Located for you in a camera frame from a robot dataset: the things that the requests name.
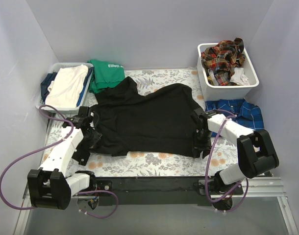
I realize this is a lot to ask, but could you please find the black long sleeve shirt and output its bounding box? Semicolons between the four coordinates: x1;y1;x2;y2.
91;77;200;157

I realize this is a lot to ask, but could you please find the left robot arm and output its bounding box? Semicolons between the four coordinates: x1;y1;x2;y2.
27;106;102;210

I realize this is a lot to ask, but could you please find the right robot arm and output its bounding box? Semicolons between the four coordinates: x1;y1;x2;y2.
191;108;279;195

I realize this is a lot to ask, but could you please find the floral table cloth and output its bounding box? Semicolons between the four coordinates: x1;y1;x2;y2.
39;69;266;177

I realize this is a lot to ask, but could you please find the white plastic bin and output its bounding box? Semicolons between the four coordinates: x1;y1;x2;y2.
197;38;259;101

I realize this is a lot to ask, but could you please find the blue plaid folded shirt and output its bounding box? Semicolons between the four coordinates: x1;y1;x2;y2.
205;99;265;130

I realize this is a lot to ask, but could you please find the white folded garment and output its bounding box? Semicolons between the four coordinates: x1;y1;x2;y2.
45;65;89;109

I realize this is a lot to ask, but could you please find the green t-shirt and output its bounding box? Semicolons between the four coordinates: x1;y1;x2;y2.
87;59;125;94

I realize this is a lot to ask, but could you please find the white garment in bin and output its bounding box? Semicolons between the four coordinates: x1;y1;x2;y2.
230;68;250;86

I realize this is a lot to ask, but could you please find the navy blue garment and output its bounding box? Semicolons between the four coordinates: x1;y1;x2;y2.
40;72;57;102

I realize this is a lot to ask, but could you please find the red plaid shirt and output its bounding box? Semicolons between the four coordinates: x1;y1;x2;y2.
201;38;246;86

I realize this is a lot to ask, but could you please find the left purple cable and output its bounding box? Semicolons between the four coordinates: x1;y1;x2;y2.
0;104;120;218

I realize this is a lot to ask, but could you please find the purple cable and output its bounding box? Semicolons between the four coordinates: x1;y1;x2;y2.
0;104;120;218
204;109;249;213

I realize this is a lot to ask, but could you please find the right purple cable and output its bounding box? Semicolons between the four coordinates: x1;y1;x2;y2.
204;109;249;213

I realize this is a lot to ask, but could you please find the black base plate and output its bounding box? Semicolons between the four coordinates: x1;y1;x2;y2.
68;176;245;207

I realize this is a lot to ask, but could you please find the aluminium frame rail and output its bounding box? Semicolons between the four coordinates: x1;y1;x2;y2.
15;177;298;235

